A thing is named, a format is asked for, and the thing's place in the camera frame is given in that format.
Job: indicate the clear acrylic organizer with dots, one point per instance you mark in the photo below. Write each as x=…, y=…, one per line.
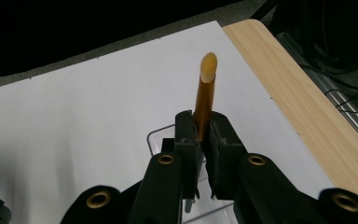
x=208, y=211

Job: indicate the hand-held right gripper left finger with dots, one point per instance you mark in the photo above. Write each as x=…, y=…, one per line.
x=189, y=161

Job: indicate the slim brush with orange ferrule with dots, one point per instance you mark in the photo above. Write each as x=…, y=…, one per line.
x=205, y=99

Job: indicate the white board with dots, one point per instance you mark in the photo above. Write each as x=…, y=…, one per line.
x=90, y=109

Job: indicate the wooden table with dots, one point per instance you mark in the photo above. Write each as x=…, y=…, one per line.
x=307, y=109

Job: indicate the aluminium frame rail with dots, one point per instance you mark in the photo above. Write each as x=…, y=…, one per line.
x=354, y=124

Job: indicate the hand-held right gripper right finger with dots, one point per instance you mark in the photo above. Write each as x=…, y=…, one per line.
x=223, y=161

